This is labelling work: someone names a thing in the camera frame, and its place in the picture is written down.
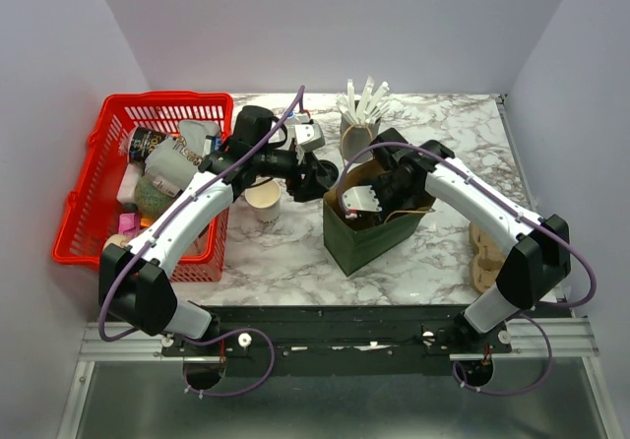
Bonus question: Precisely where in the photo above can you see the brown cardboard cup carrier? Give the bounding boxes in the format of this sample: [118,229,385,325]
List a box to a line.
[469,222,506,294]

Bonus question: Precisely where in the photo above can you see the green paper bag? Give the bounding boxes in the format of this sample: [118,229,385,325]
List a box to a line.
[323,128,454,276]

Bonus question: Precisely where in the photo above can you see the grey cloth pouch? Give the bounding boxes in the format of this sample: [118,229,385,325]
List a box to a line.
[144,119,221,197]

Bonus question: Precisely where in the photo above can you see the clear water bottle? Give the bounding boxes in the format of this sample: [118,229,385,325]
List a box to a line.
[284,110,301,126]

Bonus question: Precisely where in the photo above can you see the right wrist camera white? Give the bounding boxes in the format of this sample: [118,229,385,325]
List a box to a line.
[342,185,382,219]

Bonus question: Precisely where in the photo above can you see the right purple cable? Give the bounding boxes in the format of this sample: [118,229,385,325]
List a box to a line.
[339,142,598,397]

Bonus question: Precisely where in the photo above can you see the white wrapped straws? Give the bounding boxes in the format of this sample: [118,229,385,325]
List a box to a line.
[335,77,391,128]

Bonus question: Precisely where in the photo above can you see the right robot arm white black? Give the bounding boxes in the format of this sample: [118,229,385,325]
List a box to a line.
[370,128,571,352]

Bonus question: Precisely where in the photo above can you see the black snack can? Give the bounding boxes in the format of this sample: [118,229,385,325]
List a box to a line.
[127,127,169,163]

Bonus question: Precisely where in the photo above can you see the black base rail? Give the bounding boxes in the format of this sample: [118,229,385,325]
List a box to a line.
[161,305,512,377]

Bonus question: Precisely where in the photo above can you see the red plastic basket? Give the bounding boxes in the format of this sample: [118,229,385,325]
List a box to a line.
[51,91,233,271]

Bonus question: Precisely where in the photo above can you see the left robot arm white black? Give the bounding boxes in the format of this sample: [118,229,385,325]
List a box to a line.
[98,105,339,355]

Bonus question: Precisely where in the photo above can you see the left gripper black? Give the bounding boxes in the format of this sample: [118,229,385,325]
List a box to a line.
[254,145,334,204]

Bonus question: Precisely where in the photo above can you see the white soap block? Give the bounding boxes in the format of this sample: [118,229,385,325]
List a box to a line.
[116,163,144,205]

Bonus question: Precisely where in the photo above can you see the green scrub sponge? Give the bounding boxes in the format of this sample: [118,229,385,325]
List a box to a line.
[134,176,173,220]

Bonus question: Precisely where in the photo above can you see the blue flat box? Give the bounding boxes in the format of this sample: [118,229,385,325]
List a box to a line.
[205,136,222,154]

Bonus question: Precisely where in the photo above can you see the pink small box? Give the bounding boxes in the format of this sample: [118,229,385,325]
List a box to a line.
[117,213,141,236]

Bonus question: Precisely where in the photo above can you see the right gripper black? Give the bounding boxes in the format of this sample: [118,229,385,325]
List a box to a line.
[359,171,417,232]

